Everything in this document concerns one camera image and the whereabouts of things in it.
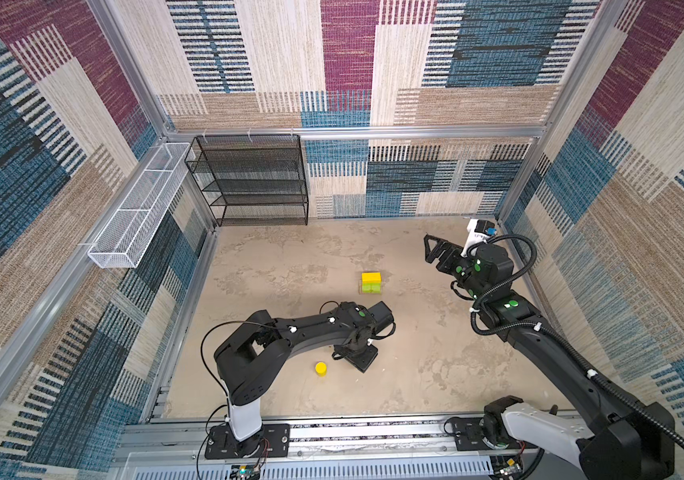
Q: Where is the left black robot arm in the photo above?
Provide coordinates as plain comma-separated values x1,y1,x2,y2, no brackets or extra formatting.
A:
214,302,396,454

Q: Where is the yellow cylinder block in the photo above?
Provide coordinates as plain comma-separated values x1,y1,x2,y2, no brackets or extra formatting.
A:
315,362,328,377

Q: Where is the white wire mesh basket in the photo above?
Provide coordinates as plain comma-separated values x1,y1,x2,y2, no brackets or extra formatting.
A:
88,143,191,269

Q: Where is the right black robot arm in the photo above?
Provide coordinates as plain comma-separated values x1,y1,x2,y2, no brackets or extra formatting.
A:
424,235,677,479

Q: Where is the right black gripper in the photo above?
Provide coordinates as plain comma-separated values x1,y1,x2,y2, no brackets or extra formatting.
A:
423,235,487,303

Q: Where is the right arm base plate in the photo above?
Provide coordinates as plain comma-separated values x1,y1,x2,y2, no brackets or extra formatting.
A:
443,416,539,453

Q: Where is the aluminium front rail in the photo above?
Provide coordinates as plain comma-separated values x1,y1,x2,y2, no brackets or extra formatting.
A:
106,413,637,480

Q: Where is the black wire shelf rack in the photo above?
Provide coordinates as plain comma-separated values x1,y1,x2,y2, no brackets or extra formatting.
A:
187,134,310,227

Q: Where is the long yellow block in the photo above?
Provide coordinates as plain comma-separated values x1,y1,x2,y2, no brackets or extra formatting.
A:
361,272,382,284

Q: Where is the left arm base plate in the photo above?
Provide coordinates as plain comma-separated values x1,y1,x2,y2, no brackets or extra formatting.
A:
204,423,291,460

